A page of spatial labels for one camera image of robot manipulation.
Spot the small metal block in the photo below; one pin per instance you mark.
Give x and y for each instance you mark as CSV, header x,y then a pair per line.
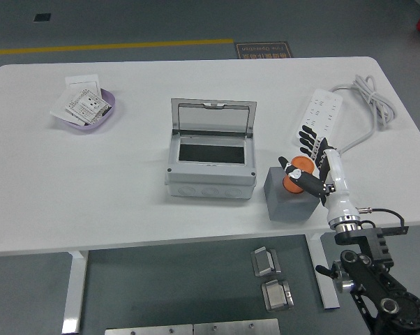
x,y
264,263
276,296

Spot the printed white socket panel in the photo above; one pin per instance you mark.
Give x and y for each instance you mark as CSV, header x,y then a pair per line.
x,y
88,104

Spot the orange cylinder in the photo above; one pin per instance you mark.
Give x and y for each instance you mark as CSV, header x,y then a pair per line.
x,y
300,163

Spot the black floor hatch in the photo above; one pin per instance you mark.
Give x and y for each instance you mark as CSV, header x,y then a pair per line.
x,y
42,17

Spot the white power strip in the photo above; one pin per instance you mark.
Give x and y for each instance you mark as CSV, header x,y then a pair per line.
x,y
326,104

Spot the brown floor sign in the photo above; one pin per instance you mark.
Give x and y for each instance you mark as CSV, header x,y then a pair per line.
x,y
262,50

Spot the plain white panel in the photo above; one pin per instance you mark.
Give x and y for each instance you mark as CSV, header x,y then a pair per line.
x,y
60,106

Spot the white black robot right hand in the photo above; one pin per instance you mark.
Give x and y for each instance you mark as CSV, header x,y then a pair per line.
x,y
339,195

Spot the purple plastic tray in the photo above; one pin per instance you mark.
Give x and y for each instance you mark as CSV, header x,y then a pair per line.
x,y
88,128

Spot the grey junction box clear lid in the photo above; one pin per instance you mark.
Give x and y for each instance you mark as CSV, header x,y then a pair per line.
x,y
210,181

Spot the white wall switch plate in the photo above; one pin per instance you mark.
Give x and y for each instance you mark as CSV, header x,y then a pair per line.
x,y
81,82

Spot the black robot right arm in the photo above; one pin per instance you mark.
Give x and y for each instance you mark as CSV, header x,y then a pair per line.
x,y
370,275

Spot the white table leg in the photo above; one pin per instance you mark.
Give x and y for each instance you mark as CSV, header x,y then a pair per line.
x,y
330,296
74,296

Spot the metal base plate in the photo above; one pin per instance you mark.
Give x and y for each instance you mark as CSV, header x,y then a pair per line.
x,y
147,330
236,327

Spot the grey cube with round hole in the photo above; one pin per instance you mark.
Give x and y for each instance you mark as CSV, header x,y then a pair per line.
x,y
290,209

